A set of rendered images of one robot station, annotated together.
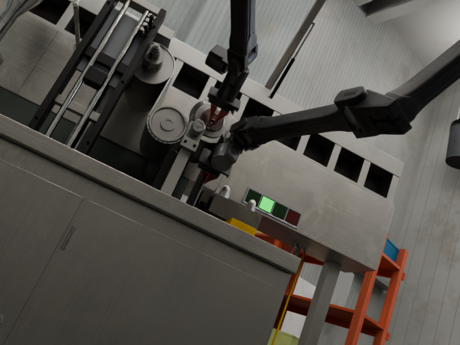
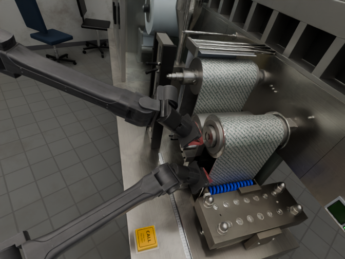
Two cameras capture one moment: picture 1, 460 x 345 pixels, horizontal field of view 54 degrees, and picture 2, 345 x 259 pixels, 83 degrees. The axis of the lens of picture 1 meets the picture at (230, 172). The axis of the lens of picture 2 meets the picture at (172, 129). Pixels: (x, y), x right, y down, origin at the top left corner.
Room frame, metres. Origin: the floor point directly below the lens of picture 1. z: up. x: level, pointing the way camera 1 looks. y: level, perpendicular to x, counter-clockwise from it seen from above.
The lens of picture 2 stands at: (1.06, -0.33, 1.68)
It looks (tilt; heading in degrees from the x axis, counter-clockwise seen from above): 42 degrees down; 76
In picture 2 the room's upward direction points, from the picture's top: 12 degrees clockwise
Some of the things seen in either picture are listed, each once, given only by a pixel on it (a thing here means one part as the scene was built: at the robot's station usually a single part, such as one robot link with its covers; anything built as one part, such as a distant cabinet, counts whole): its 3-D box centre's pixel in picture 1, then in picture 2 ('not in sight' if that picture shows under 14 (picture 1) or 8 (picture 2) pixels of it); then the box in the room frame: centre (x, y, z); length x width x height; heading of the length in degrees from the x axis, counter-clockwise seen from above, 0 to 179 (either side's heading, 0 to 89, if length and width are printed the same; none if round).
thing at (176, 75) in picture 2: (155, 49); (173, 76); (1.19, 0.35, 1.34); 0.06 x 0.03 x 0.03; 10
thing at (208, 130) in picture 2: (212, 119); (209, 136); (1.30, 0.12, 1.25); 0.07 x 0.02 x 0.07; 100
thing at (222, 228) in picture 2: (250, 206); (223, 226); (1.36, -0.10, 1.05); 0.04 x 0.04 x 0.04
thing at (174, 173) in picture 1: (178, 165); (186, 164); (1.27, 0.15, 1.05); 0.06 x 0.05 x 0.31; 10
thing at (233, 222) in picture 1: (238, 228); (146, 238); (1.11, -0.08, 0.91); 0.07 x 0.07 x 0.02; 10
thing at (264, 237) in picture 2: not in sight; (262, 239); (1.54, -0.12, 0.97); 0.10 x 0.03 x 0.11; 10
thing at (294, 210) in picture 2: not in sight; (297, 208); (1.67, -0.05, 1.05); 0.04 x 0.04 x 0.04
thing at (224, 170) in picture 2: (202, 176); (236, 170); (1.45, 0.08, 1.11); 0.23 x 0.01 x 0.18; 10
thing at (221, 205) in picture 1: (218, 222); (250, 211); (1.51, -0.03, 1.00); 0.40 x 0.16 x 0.06; 10
